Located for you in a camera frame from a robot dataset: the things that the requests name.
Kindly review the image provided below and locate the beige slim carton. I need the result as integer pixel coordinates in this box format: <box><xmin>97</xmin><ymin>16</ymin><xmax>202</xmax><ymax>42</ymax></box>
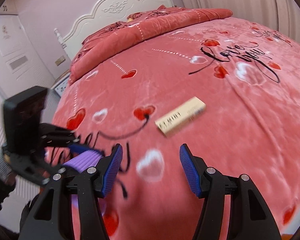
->
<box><xmin>155</xmin><ymin>97</ymin><xmax>206</xmax><ymax>137</ymax></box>

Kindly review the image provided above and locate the white bedroom door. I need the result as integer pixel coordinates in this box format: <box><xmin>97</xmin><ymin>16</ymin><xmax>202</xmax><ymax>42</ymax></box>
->
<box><xmin>0</xmin><ymin>15</ymin><xmax>55</xmax><ymax>98</ymax></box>

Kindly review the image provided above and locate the person's left hand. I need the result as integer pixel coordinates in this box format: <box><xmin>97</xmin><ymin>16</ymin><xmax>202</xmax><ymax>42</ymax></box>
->
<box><xmin>0</xmin><ymin>152</ymin><xmax>16</xmax><ymax>186</ymax></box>

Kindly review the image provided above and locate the white bedside cabinet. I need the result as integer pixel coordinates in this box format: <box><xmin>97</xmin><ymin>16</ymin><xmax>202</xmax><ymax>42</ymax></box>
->
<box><xmin>51</xmin><ymin>70</ymin><xmax>70</xmax><ymax>98</ymax></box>

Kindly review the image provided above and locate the folded red quilt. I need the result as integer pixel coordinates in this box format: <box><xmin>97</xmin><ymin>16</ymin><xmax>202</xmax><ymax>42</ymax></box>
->
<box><xmin>68</xmin><ymin>5</ymin><xmax>233</xmax><ymax>85</ymax></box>

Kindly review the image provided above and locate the pink heart-print bed blanket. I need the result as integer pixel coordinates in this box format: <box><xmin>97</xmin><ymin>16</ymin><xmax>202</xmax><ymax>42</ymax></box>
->
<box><xmin>53</xmin><ymin>16</ymin><xmax>300</xmax><ymax>239</ymax></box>

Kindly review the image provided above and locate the white carved headboard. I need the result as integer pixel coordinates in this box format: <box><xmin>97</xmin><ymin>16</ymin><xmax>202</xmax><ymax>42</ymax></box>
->
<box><xmin>54</xmin><ymin>0</ymin><xmax>174</xmax><ymax>60</ymax></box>

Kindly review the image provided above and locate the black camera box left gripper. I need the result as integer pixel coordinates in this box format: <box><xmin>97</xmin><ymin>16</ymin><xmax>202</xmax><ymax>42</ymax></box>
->
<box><xmin>2</xmin><ymin>86</ymin><xmax>47</xmax><ymax>155</ymax></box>

